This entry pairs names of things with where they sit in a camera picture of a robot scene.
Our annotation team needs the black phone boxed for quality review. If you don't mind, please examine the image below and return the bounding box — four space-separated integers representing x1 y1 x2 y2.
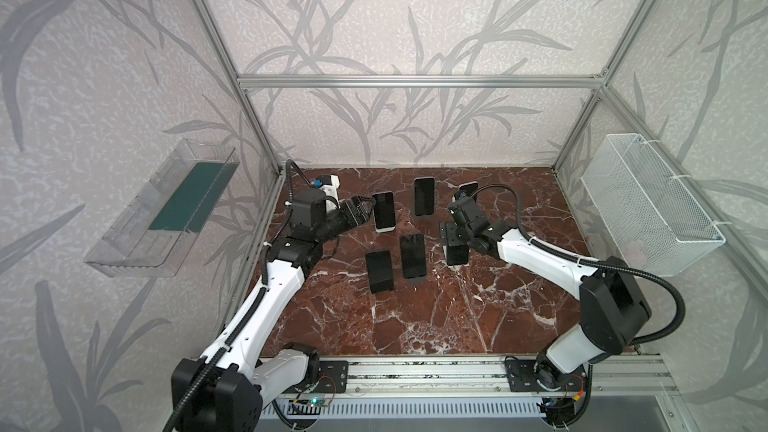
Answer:
444 245 470 267
399 234 427 281

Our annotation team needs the silver phone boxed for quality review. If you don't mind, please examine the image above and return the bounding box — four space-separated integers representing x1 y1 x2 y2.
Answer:
454 181 479 199

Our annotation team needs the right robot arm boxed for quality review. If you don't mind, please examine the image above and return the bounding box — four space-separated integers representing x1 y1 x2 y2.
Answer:
441 197 652 390

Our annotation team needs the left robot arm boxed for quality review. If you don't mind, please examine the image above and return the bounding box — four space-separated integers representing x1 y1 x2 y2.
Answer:
164 188 375 431

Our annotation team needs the purple phone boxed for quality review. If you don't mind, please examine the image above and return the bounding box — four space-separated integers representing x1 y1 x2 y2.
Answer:
373 191 397 228

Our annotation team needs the black folding phone stand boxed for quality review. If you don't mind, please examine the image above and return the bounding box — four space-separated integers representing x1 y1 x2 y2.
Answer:
365 250 395 294

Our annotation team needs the teal phone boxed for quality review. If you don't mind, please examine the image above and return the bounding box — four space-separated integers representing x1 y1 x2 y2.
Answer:
413 177 435 217

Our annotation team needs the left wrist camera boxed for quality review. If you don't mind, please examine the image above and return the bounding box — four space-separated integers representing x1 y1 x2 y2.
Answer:
311 174 340 198

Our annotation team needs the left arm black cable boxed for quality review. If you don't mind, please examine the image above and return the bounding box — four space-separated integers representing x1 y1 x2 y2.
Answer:
161 158 319 432

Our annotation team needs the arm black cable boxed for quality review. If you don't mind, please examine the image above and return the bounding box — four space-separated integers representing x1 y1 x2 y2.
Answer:
467 183 686 346
161 158 319 432

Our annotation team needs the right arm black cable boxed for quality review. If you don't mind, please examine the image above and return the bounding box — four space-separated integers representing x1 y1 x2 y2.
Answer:
467 183 686 346

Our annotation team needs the aluminium frame crossbar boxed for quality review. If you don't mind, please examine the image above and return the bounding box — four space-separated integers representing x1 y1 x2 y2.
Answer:
237 74 602 90

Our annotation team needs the clear plastic wall bin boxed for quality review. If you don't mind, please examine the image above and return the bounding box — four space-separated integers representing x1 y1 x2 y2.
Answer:
84 139 240 278

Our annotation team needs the white wire mesh basket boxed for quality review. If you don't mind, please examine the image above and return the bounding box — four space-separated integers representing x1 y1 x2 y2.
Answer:
581 133 726 277

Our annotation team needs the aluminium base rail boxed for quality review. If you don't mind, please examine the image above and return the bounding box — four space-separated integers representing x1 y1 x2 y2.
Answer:
316 355 679 399

